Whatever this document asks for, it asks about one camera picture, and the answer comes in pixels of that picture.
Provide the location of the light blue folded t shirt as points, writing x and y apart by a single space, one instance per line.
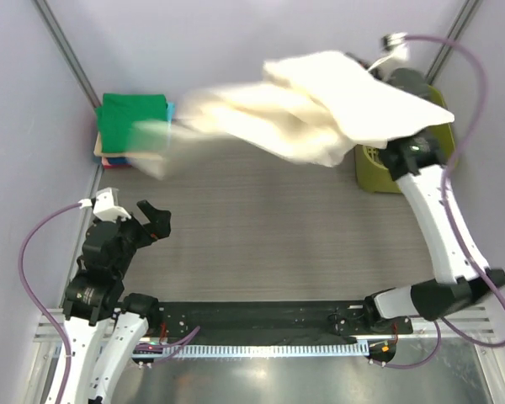
170 111

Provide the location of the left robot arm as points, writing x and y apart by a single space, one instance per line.
103 326

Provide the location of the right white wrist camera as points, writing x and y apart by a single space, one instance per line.
394 48

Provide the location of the green folded t shirt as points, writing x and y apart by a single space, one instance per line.
118 114

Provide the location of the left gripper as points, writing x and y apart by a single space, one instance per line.
159 219

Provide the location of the slotted cable duct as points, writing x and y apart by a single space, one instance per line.
359 348

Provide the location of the white t shirt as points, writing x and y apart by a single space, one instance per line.
306 109

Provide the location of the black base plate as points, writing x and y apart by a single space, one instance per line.
271 322

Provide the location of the corner aluminium post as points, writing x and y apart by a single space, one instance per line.
65 48
461 22

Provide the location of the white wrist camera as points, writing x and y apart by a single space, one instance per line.
394 48
105 206

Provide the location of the right corner aluminium post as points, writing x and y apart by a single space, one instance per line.
461 22

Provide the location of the olive green plastic bin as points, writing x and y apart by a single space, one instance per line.
377 170

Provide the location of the aluminium frame rail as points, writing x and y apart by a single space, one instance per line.
474 321

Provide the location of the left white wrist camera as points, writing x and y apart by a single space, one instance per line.
105 206

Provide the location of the left corner aluminium post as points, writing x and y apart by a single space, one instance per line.
65 48

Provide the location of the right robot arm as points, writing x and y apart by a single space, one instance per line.
455 285

